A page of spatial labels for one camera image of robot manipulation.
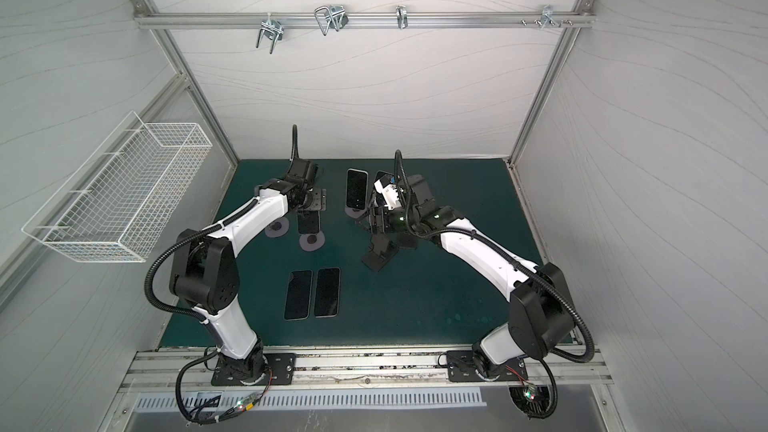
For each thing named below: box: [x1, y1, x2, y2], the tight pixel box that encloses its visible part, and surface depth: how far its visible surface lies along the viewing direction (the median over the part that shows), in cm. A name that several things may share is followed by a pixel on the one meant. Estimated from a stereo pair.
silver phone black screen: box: [283, 270, 313, 321], surface depth 86 cm
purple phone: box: [314, 268, 341, 318], surface depth 89 cm
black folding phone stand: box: [361, 233, 400, 272], surface depth 92 cm
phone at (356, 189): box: [346, 168, 369, 211], surface depth 98 cm
